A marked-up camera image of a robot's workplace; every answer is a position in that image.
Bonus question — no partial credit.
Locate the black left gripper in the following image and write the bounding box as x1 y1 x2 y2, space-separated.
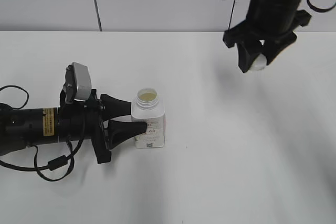
58 89 148 164

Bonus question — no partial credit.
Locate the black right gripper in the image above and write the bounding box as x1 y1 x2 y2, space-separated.
223 10 312 73

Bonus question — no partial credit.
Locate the white plastic bottle cap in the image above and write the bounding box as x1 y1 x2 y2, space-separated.
249 40 267 71

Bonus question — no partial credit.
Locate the white Yili Changqing yogurt bottle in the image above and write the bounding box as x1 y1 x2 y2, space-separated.
131 88 166 149

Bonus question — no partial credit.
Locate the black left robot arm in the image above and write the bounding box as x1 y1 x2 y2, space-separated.
1 89 148 164

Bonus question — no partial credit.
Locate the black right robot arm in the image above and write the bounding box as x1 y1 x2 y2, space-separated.
223 0 311 73

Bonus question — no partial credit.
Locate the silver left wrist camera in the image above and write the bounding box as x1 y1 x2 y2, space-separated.
63 62 92 104

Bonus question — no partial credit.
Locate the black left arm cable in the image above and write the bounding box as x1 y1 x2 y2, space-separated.
0 85 82 182

